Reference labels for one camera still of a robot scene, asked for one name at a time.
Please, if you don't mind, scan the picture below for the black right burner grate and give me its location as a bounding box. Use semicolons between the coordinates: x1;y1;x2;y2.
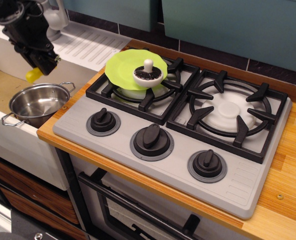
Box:
167;69;290;164

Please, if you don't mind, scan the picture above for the white toy mushroom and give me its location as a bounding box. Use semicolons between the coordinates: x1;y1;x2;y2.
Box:
133;59;164;88

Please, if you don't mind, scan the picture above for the grey toy stove top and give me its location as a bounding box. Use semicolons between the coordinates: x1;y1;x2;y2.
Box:
52;47;293;221

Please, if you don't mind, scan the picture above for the black left burner grate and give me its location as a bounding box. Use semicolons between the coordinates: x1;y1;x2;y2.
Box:
86;57;200;125

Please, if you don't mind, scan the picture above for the black burner grate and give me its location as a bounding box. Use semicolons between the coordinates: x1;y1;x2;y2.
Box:
167;69;290;164
86;57;200;125

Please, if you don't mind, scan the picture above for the black middle stove knob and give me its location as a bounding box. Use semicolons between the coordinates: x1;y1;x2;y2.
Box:
130;123;174;162

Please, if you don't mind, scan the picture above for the black oven door handle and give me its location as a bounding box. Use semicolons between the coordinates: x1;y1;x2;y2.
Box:
78;172;200;240

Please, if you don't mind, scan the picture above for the black right stove knob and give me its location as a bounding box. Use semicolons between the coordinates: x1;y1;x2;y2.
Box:
187;149;228;184

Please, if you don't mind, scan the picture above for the stainless steel pot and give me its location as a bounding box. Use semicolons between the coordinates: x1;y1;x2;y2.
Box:
1;82;75;128

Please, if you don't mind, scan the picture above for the wooden drawer front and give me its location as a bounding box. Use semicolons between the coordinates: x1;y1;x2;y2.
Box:
0;158;87;240

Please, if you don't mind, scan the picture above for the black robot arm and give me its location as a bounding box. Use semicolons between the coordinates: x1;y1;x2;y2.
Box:
0;0;58;76

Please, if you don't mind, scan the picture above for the black stove knob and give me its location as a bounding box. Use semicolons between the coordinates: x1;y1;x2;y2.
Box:
187;149;228;184
86;107;121;137
130;123;174;162

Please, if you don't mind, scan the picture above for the black left stove knob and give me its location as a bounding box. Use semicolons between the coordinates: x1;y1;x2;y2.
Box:
86;107;121;137

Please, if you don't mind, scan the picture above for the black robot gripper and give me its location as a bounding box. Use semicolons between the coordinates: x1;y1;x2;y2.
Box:
1;12;61;76

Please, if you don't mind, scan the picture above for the green plastic plate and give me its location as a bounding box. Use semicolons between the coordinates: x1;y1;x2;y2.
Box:
105;49;168;91

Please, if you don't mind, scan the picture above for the grey toy faucet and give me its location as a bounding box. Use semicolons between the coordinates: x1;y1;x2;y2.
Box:
39;0;69;42

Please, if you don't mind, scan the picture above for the white toy sink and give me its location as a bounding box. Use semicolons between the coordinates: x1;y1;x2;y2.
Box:
0;22;130;191

